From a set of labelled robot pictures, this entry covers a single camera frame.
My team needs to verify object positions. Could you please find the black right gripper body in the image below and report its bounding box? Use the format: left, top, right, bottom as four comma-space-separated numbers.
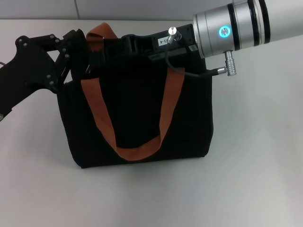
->
101, 23, 207, 70

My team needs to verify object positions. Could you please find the black bag with orange handles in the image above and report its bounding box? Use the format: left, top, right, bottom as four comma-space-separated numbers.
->
56, 22, 215, 169

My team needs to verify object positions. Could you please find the right gripper cable with plug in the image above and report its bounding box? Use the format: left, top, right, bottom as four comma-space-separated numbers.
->
165, 26, 239, 78

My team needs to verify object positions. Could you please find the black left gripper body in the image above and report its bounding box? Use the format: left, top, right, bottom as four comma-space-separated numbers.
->
0, 35, 61, 122

